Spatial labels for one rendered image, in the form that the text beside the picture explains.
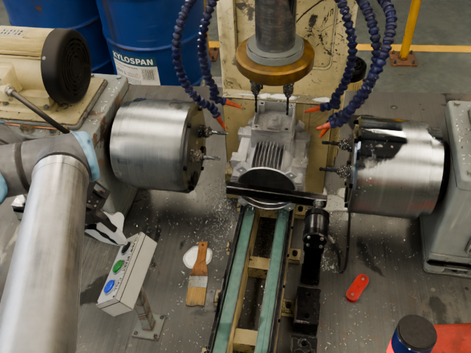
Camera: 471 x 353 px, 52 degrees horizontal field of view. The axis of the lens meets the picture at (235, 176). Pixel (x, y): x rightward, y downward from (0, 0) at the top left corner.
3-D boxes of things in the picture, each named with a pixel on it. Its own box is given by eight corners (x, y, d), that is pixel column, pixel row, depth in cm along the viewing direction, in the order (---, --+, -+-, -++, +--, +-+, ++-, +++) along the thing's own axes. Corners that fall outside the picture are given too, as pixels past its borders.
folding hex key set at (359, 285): (359, 275, 130) (360, 272, 129) (370, 281, 129) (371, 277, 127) (343, 298, 125) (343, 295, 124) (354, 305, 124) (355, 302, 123)
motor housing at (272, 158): (244, 158, 146) (242, 108, 132) (308, 164, 143) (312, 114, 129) (231, 209, 132) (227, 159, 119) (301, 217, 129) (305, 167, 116)
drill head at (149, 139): (109, 141, 155) (89, 75, 137) (221, 151, 149) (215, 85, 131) (78, 199, 138) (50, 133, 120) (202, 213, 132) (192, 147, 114)
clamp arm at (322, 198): (326, 200, 123) (227, 186, 126) (327, 192, 121) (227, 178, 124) (325, 211, 120) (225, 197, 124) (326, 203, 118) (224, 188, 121)
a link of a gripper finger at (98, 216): (121, 225, 103) (88, 201, 99) (119, 230, 102) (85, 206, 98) (108, 231, 106) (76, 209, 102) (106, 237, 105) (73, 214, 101)
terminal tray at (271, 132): (257, 120, 134) (256, 99, 129) (296, 124, 132) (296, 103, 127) (250, 150, 126) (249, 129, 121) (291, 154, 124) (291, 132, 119)
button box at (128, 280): (139, 251, 114) (122, 239, 112) (158, 242, 110) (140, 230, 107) (113, 317, 102) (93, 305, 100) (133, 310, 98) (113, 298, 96)
